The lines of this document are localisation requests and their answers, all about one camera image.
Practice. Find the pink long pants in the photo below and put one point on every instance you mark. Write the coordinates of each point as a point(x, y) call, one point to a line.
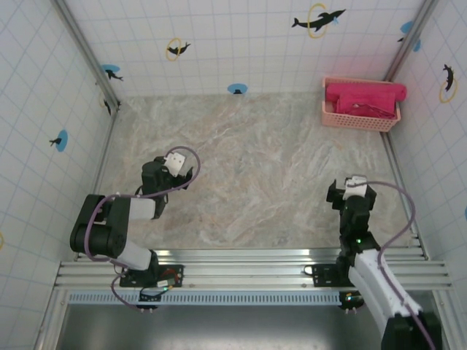
point(365, 98)

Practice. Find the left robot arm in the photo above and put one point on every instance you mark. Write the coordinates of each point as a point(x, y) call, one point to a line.
point(109, 233)

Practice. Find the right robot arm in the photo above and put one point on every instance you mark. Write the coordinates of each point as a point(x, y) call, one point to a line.
point(376, 284)

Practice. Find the pink plastic basket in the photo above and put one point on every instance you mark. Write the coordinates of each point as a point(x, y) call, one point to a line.
point(357, 122)

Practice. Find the black connector board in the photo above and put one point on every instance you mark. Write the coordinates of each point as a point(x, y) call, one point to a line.
point(149, 300)
point(352, 300)

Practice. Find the blue circle fin sticker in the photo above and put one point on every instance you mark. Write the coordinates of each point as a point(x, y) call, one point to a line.
point(237, 88)

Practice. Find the blue circle seal sticker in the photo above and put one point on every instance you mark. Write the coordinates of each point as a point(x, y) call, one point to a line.
point(62, 140)

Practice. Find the blue circle shark sticker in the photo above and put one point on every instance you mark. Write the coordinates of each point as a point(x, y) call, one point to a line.
point(110, 71)

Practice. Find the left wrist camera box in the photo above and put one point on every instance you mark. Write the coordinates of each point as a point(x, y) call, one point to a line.
point(175, 164)

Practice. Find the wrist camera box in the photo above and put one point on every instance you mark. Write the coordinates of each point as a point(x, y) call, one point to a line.
point(175, 164)
point(357, 189)

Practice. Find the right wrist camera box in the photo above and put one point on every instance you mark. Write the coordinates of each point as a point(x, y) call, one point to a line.
point(357, 189)

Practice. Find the aluminium side rail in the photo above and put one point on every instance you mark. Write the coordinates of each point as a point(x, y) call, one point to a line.
point(397, 160)
point(102, 160)

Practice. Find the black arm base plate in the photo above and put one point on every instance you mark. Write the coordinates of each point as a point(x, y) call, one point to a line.
point(323, 275)
point(171, 273)

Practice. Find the aluminium mounting rail frame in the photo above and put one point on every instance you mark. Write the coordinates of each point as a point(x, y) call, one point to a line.
point(248, 270)

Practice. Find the aluminium corner post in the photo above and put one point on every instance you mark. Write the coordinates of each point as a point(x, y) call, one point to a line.
point(412, 40)
point(87, 58)

